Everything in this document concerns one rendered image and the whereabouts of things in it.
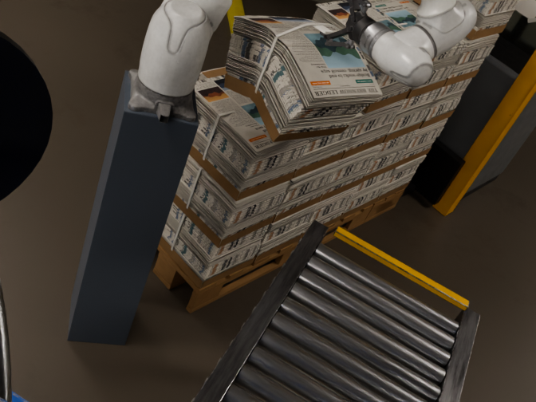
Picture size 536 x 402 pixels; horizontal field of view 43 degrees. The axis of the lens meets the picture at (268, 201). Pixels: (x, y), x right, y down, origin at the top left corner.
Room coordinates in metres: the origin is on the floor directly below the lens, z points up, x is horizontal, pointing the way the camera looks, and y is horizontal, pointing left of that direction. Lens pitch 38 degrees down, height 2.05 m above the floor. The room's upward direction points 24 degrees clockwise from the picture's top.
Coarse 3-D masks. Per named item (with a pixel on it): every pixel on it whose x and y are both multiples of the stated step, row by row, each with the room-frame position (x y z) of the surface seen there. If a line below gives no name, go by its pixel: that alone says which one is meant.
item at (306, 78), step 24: (288, 48) 1.77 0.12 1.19; (312, 48) 1.84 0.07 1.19; (336, 48) 1.91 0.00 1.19; (288, 72) 1.76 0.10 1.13; (312, 72) 1.75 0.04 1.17; (336, 72) 1.81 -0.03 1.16; (360, 72) 1.89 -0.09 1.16; (264, 96) 1.78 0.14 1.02; (288, 96) 1.72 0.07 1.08; (312, 96) 1.68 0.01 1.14; (336, 96) 1.73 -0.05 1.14; (360, 96) 1.81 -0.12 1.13; (288, 120) 1.69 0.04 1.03; (312, 120) 1.77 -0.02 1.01; (336, 120) 1.85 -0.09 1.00
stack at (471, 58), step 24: (408, 0) 2.96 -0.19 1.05; (480, 0) 2.82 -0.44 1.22; (504, 0) 2.89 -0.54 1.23; (480, 24) 2.80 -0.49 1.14; (504, 24) 3.03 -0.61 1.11; (480, 48) 2.92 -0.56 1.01; (456, 72) 2.85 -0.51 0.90; (456, 96) 2.99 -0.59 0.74; (408, 144) 2.79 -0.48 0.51; (408, 168) 2.95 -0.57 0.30; (384, 192) 2.82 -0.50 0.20
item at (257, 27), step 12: (240, 24) 1.92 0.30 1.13; (252, 24) 1.89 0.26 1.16; (264, 24) 1.87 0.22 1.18; (276, 24) 1.91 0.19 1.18; (288, 24) 1.95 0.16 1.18; (300, 24) 1.99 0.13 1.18; (240, 36) 1.91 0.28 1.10; (252, 36) 1.87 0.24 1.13; (264, 36) 1.85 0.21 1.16; (240, 48) 1.89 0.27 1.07; (252, 48) 1.86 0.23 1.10; (228, 60) 1.91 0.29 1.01; (240, 60) 1.87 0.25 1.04; (252, 60) 1.84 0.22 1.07; (228, 72) 1.90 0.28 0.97; (240, 72) 1.86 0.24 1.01; (252, 72) 1.83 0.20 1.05; (252, 84) 1.82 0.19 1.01
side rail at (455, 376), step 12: (468, 312) 1.52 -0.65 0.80; (468, 324) 1.47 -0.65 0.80; (456, 336) 1.41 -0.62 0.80; (468, 336) 1.42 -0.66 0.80; (456, 348) 1.36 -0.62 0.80; (468, 348) 1.38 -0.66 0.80; (456, 360) 1.32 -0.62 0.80; (468, 360) 1.34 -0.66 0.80; (456, 372) 1.27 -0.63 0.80; (444, 384) 1.22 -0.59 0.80; (456, 384) 1.24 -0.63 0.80; (444, 396) 1.18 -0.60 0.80; (456, 396) 1.20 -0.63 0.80
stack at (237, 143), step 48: (240, 96) 2.04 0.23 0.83; (432, 96) 2.76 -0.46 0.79; (192, 144) 1.91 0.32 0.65; (240, 144) 1.81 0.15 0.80; (288, 144) 1.92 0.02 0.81; (336, 144) 2.20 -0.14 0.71; (384, 144) 2.56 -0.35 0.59; (192, 192) 1.87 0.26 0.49; (288, 192) 2.03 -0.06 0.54; (192, 240) 1.84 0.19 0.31; (240, 240) 1.90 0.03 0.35; (288, 240) 2.21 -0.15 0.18; (192, 288) 1.80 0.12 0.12
